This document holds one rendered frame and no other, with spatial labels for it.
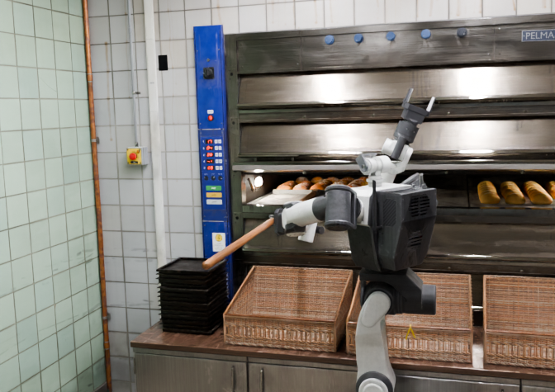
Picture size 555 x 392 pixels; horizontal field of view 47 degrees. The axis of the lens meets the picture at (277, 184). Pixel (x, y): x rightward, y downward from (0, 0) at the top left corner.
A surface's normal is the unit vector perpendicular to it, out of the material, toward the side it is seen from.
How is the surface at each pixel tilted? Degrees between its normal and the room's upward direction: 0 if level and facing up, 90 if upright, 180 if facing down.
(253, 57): 90
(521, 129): 69
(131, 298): 90
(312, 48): 90
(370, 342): 114
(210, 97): 90
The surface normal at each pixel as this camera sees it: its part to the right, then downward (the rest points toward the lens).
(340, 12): -0.27, 0.12
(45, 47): 0.96, 0.00
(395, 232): -0.77, 0.10
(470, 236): -0.27, -0.22
